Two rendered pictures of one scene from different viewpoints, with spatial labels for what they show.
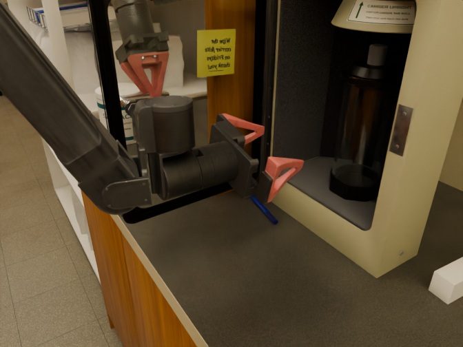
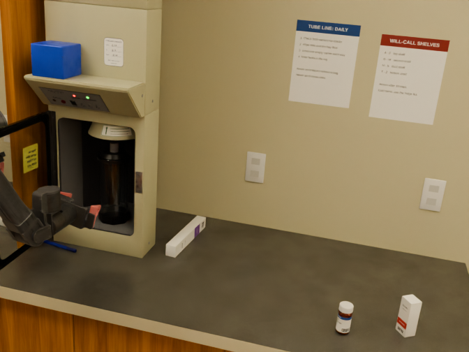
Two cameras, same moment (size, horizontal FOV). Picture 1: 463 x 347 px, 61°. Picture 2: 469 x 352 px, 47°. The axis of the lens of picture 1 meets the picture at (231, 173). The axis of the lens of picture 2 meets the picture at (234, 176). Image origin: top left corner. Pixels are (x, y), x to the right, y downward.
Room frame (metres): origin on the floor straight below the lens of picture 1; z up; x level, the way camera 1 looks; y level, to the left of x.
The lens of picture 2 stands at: (-0.83, 0.64, 1.80)
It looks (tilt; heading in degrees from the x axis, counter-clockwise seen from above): 20 degrees down; 316
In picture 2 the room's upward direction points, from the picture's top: 5 degrees clockwise
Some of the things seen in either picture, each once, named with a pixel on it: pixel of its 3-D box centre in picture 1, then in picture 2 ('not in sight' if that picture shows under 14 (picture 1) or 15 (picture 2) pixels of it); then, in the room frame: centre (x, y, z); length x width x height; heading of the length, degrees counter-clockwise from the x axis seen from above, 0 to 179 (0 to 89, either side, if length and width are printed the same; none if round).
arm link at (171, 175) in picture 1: (175, 170); (51, 221); (0.45, 0.07, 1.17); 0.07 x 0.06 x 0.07; 123
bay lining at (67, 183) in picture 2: (373, 94); (114, 165); (0.69, -0.26, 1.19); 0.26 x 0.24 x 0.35; 33
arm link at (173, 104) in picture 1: (147, 147); (40, 212); (0.44, 0.11, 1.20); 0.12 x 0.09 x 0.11; 107
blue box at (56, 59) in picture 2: not in sight; (56, 59); (0.66, -0.06, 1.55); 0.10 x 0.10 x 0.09; 33
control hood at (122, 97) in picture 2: not in sight; (85, 96); (0.59, -0.11, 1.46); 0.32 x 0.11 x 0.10; 33
